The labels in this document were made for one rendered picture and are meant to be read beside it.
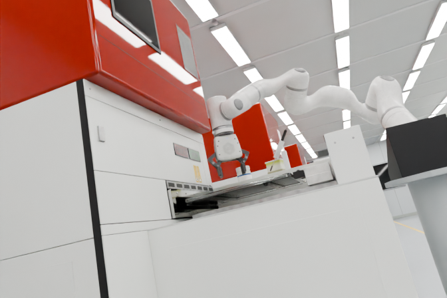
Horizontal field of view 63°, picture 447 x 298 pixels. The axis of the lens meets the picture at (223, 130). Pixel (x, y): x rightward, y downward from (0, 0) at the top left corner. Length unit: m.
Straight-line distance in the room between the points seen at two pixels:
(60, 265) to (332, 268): 0.64
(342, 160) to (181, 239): 0.47
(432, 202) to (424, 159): 0.15
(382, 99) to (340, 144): 0.76
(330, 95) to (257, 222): 0.94
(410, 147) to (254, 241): 0.76
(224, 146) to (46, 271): 0.75
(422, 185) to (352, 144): 0.54
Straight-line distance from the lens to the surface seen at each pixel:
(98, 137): 0.99
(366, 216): 0.94
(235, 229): 0.99
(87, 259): 0.95
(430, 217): 1.52
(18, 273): 1.09
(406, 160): 1.49
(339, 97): 1.77
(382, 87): 1.78
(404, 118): 1.63
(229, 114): 1.43
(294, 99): 1.75
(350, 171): 1.01
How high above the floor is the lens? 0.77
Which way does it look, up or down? 15 degrees up
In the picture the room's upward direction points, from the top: 13 degrees counter-clockwise
